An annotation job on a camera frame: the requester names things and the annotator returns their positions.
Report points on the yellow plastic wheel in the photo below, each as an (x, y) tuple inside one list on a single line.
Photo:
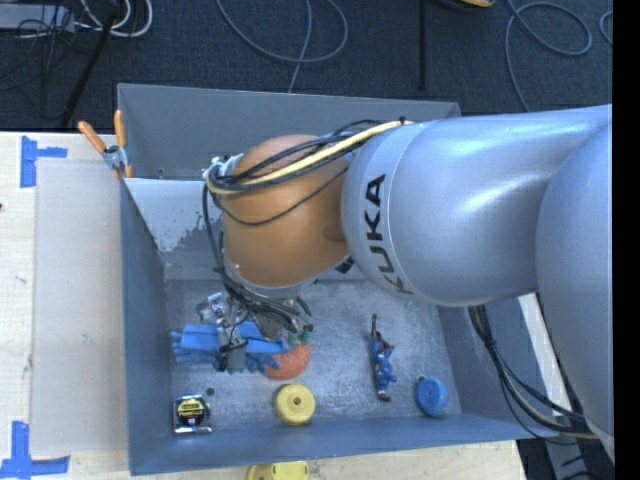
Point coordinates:
[(295, 404)]

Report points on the yellow flat disc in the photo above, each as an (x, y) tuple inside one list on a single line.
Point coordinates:
[(277, 471)]

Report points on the pale wood board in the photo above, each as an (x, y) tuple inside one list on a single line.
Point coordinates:
[(75, 293)]

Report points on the blue rubber toy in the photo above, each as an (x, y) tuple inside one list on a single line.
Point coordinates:
[(197, 344)]

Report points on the orange ball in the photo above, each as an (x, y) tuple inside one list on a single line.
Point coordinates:
[(294, 363)]

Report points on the grey metal bin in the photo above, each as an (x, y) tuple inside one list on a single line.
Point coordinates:
[(345, 368)]

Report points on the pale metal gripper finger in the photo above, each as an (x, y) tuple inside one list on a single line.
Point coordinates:
[(212, 309), (234, 358)]

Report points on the yellow and black tape measure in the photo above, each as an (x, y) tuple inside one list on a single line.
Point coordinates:
[(192, 413)]

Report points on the blue toy figure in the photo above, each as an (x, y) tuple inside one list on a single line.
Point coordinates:
[(382, 363)]

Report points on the blue plastic disc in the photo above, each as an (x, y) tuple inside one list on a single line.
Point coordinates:
[(431, 396)]

